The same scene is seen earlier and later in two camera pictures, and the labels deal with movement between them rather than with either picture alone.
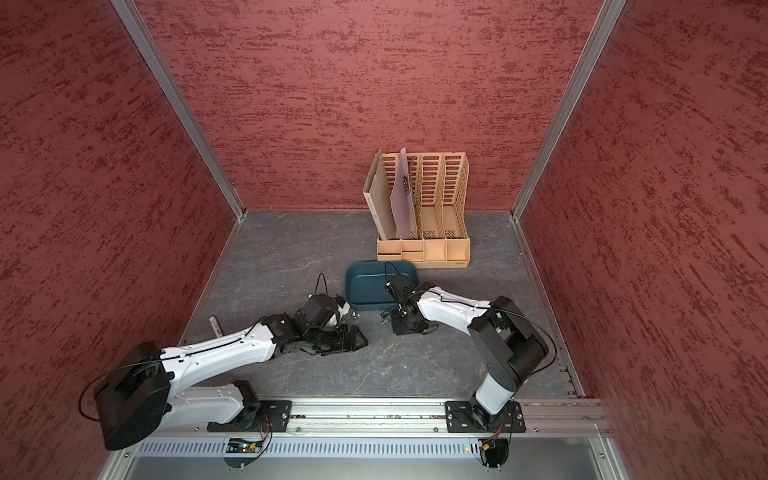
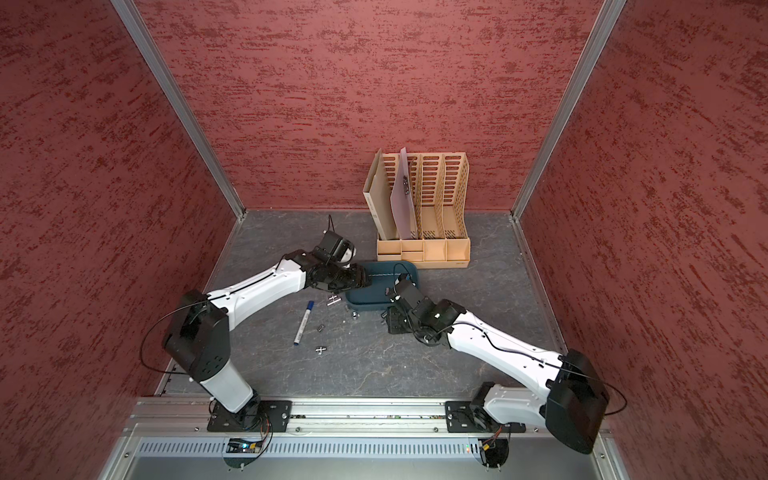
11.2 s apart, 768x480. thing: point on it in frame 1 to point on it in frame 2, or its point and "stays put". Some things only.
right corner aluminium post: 606,22 stays put
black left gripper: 342,345 to 357,280
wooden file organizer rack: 439,188 stays put
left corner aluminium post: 177,101 stays put
